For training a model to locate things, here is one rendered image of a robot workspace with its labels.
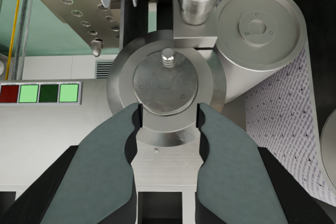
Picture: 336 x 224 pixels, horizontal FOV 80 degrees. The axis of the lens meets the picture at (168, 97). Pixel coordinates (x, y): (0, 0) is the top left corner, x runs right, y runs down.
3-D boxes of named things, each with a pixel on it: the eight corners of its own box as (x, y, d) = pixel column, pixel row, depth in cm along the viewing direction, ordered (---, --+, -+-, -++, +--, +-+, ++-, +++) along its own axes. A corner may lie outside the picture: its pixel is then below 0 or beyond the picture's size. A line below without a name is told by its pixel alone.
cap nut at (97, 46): (101, 40, 60) (100, 54, 59) (105, 45, 64) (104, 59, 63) (88, 40, 60) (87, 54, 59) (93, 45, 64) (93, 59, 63)
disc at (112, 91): (225, 29, 26) (228, 149, 23) (224, 31, 26) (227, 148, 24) (111, 28, 26) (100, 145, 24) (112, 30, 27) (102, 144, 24)
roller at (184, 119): (213, 39, 25) (214, 134, 23) (194, 88, 51) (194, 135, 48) (121, 39, 26) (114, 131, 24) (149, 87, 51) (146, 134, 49)
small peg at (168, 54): (159, 57, 20) (163, 45, 21) (161, 67, 23) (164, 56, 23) (173, 60, 20) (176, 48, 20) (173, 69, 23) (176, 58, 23)
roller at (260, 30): (300, -17, 27) (313, 70, 24) (240, 57, 52) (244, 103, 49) (209, -14, 27) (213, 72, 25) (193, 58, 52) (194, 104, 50)
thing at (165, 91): (124, 104, 22) (141, 43, 24) (128, 107, 24) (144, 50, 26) (190, 120, 22) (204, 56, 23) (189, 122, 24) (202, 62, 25)
